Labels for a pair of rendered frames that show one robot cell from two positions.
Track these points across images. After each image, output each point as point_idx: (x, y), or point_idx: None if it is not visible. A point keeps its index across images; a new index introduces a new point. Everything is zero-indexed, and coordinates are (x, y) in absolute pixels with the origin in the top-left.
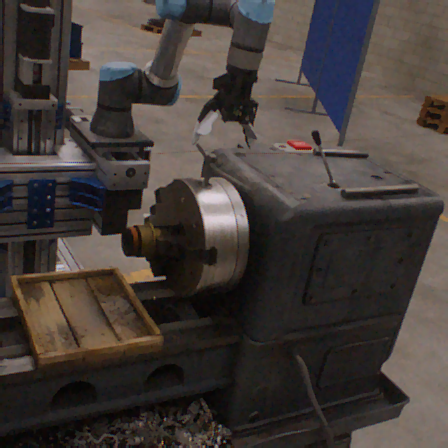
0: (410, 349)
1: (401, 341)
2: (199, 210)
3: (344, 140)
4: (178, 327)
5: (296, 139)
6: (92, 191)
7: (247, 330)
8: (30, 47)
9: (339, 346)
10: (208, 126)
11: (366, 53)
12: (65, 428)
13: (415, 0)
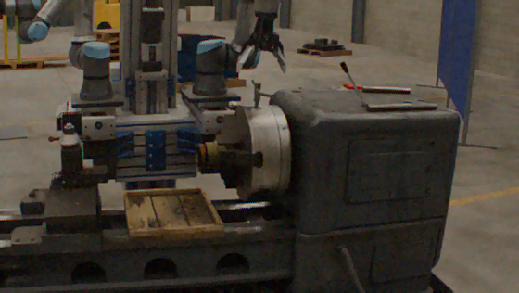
0: (503, 288)
1: (496, 283)
2: (248, 124)
3: (473, 130)
4: (244, 226)
5: None
6: (193, 139)
7: (298, 226)
8: (146, 35)
9: (386, 245)
10: (246, 57)
11: (475, 48)
12: None
13: None
